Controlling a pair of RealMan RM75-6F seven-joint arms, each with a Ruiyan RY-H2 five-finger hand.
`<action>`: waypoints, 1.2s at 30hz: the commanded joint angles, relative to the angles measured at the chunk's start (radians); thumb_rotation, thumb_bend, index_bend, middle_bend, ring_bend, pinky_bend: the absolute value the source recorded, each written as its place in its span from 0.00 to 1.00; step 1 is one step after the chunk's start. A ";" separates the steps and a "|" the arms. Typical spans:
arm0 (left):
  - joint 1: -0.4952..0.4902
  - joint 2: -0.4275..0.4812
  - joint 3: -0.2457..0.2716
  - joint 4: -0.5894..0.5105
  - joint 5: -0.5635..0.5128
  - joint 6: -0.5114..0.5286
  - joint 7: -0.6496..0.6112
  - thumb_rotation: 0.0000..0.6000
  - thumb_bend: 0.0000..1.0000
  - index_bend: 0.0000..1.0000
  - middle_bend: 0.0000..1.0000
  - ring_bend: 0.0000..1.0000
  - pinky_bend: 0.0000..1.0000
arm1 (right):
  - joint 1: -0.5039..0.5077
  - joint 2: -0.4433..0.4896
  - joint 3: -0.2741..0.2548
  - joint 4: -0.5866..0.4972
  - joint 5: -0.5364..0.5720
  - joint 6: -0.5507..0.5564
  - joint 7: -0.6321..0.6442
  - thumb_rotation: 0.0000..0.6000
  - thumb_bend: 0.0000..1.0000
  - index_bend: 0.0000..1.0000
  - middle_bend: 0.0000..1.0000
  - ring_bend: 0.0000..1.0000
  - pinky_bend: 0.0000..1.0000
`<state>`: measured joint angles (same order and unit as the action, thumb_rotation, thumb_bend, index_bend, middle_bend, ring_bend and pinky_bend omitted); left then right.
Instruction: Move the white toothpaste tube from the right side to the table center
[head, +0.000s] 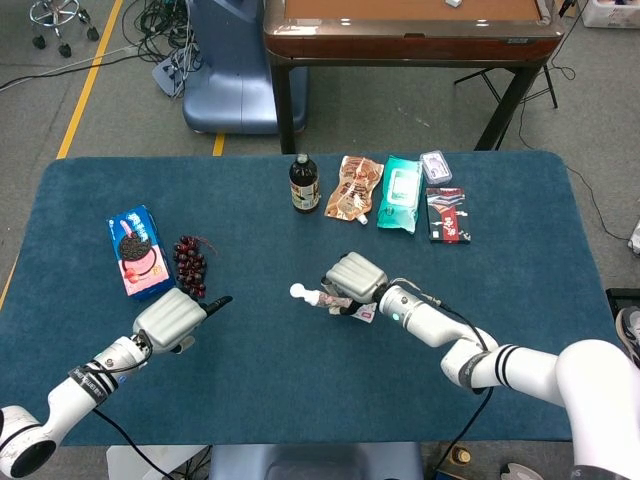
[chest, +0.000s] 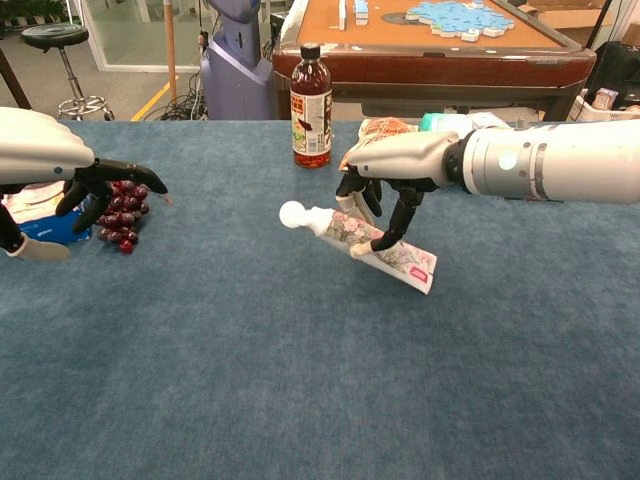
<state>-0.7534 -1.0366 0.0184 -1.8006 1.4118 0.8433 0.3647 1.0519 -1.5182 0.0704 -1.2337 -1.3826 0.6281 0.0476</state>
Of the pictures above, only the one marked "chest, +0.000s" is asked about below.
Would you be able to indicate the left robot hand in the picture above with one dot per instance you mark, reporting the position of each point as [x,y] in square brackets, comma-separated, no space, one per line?
[40,150]

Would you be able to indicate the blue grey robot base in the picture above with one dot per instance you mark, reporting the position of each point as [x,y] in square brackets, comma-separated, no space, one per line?
[235,75]

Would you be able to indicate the wooden pole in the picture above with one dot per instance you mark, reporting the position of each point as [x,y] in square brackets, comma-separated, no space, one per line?
[170,50]

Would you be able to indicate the white floral print tube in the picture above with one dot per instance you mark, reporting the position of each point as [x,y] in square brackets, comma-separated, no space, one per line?
[345,227]

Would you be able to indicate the green wet wipes pack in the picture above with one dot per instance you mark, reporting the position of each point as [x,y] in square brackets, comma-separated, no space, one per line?
[440,121]

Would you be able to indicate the white mahjong tile row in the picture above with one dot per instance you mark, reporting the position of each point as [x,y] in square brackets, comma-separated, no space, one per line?
[343,12]

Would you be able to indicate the small clear purple pack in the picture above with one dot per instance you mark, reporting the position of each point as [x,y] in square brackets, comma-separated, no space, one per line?
[492,120]

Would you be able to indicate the blue cookie box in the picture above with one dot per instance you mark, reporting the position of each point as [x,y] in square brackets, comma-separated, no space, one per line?
[45,227]

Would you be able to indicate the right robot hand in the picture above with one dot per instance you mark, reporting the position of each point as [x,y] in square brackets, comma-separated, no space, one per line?
[400,155]

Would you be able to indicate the orange spout pouch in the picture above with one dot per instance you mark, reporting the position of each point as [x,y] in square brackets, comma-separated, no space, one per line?
[385,126]

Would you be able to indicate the brown mahjong table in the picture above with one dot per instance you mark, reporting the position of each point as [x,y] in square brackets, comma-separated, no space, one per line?
[450,65]

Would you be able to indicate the brown tea bottle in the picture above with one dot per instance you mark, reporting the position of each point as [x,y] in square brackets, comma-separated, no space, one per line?
[311,100]

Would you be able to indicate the dark red grape bunch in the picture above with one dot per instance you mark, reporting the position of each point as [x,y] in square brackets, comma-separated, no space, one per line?
[122,217]

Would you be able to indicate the black round stool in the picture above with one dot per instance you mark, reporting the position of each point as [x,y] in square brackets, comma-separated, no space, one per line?
[52,36]

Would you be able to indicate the blue mahjong tile cluster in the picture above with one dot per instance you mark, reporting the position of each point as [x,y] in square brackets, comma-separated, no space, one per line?
[460,17]

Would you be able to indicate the stacked blue mahjong tiles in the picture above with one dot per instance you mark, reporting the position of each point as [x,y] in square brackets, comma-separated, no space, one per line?
[361,12]

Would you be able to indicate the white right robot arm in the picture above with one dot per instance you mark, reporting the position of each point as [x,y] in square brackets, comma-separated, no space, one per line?
[550,162]

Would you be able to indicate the blue table cloth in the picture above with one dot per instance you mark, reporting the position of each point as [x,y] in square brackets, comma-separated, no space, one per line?
[300,350]

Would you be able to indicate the white plastic basket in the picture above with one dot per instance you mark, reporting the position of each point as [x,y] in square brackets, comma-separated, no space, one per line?
[585,112]

